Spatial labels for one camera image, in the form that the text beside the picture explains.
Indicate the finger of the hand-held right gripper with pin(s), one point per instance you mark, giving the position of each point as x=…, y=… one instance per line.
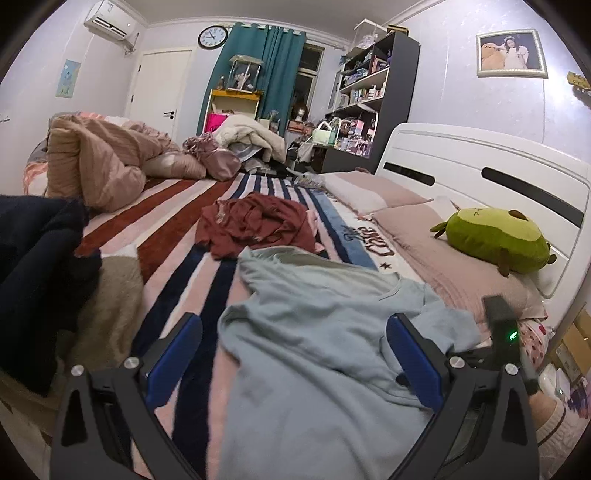
x=478, y=358

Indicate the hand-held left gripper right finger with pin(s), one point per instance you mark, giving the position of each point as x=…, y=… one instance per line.
x=413, y=364

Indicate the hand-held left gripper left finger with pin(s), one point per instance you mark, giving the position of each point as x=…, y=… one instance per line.
x=173, y=364

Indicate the light blue shirt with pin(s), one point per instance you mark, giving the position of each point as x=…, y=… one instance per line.
x=318, y=350

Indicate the person's right forearm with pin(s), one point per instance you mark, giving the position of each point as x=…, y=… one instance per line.
x=549, y=415

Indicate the pink printed sheet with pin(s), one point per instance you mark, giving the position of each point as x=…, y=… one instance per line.
x=535, y=344

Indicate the cardboard box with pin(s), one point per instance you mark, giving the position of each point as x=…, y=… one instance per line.
x=572, y=344

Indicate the green avocado plush toy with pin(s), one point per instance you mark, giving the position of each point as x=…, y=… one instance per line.
x=494, y=237

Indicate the beige fluffy cloth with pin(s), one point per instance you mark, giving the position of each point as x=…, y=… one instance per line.
x=111, y=300

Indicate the large pink pillow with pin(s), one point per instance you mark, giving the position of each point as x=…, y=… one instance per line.
x=434, y=258

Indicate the striped blanket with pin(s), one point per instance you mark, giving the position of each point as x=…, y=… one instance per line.
x=184, y=221

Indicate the dark navy garment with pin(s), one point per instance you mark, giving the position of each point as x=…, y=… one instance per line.
x=37, y=277

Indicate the maroon shirt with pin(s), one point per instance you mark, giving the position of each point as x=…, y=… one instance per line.
x=258, y=221

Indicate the white bed headboard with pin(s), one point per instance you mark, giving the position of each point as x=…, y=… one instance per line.
x=461, y=152

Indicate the small pink pillow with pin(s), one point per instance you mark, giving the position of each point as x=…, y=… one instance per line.
x=369, y=191

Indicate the pink satin cloth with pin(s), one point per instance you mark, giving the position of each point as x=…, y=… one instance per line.
x=214, y=157

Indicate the brown crumpled duvet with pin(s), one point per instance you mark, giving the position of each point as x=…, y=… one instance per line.
x=101, y=161

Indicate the cluttered dark desk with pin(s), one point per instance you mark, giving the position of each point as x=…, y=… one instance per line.
x=332, y=161

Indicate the cream blanket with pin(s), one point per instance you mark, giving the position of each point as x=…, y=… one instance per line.
x=251, y=134

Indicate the bright pink bag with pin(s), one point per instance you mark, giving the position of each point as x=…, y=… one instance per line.
x=215, y=123

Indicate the white and green bag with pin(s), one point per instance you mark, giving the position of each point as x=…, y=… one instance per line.
x=324, y=136

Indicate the guitar headstock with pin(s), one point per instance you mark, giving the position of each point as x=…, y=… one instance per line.
x=579, y=82

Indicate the black bookshelf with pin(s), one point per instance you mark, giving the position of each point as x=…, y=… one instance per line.
x=399, y=92

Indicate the yellow shelf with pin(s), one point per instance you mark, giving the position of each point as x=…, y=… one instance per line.
x=233, y=99

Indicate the white door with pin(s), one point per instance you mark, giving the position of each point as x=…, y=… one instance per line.
x=159, y=92

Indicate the wig head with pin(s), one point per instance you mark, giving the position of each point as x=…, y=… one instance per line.
x=300, y=112

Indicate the glass display case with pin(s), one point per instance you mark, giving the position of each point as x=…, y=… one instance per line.
x=244, y=74

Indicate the window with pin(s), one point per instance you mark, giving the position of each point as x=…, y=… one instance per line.
x=307, y=78

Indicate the teal curtain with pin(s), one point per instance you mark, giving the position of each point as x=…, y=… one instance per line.
x=272, y=64

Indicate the clear plastic box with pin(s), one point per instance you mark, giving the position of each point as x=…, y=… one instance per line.
x=369, y=32

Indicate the white air conditioner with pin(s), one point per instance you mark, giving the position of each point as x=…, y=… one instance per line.
x=108, y=18

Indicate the framed wall picture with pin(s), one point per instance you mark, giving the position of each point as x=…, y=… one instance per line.
x=511, y=53

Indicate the wall poster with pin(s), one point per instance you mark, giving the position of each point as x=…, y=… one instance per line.
x=68, y=78

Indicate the round wall clock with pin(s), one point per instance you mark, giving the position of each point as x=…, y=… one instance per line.
x=213, y=37

